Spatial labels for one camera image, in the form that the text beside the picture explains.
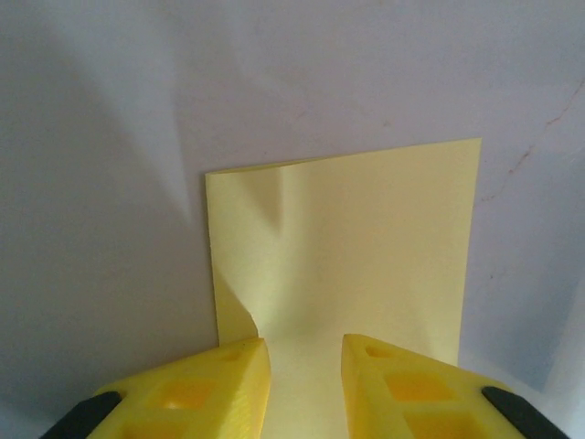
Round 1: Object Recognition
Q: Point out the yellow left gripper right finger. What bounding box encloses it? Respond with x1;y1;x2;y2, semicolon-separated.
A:
341;332;566;439

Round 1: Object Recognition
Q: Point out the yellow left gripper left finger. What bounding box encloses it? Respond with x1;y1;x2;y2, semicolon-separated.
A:
43;337;274;439

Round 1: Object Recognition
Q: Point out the yellow paper sheet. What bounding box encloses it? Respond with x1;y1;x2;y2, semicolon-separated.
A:
204;136;484;439

